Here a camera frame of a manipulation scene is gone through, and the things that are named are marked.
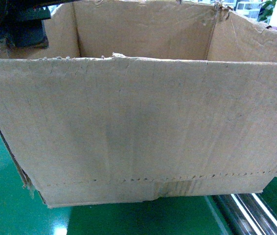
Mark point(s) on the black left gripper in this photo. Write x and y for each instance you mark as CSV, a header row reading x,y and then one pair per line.
x,y
22,21

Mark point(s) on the brown cardboard box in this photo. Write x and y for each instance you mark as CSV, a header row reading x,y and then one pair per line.
x,y
137,100

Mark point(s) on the green potted plant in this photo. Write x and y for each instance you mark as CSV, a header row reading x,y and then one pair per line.
x,y
266,11

